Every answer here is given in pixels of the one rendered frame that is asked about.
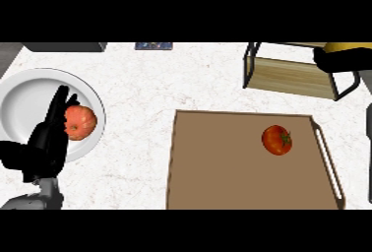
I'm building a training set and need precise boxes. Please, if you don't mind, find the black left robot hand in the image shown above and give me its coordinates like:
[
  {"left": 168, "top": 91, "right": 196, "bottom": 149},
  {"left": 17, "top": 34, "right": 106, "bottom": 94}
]
[{"left": 0, "top": 84, "right": 81, "bottom": 184}]

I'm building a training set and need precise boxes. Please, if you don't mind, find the brown rectangular tray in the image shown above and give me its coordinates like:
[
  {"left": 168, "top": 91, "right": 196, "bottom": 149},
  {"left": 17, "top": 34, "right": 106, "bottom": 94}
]
[{"left": 165, "top": 109, "right": 348, "bottom": 211}]

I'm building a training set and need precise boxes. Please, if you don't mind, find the wooden black-framed tiered shelf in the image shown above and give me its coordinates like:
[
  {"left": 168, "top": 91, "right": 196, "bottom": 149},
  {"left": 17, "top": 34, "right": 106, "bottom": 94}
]
[{"left": 240, "top": 41, "right": 363, "bottom": 102}]

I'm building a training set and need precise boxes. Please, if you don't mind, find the orange round fruit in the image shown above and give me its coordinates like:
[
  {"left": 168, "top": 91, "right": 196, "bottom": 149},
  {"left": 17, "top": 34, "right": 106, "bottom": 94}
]
[{"left": 63, "top": 104, "right": 98, "bottom": 142}]

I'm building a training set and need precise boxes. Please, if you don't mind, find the white round plate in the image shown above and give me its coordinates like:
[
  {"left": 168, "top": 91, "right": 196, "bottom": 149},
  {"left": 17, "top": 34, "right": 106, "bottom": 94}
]
[{"left": 0, "top": 67, "right": 107, "bottom": 163}]

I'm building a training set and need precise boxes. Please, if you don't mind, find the dark grey flat block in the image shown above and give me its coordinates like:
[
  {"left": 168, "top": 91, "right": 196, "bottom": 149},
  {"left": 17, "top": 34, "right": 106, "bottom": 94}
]
[{"left": 20, "top": 41, "right": 109, "bottom": 53}]

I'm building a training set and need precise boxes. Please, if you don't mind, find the blue patterned flat item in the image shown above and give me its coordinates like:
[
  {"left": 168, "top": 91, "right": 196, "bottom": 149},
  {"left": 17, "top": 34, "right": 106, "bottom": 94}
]
[{"left": 134, "top": 41, "right": 174, "bottom": 51}]

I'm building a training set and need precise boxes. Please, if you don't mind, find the red tomato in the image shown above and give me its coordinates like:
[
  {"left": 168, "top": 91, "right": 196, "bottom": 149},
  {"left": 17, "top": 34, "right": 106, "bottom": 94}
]
[{"left": 259, "top": 124, "right": 295, "bottom": 157}]

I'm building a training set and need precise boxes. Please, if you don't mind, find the black rounded appliance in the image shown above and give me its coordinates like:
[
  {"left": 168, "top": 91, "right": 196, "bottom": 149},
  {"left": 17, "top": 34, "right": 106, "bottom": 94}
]
[{"left": 312, "top": 46, "right": 372, "bottom": 74}]

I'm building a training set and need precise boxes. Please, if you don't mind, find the yellow rounded object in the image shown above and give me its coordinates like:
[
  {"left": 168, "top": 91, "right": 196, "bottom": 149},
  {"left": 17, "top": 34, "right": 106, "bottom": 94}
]
[{"left": 323, "top": 41, "right": 372, "bottom": 54}]

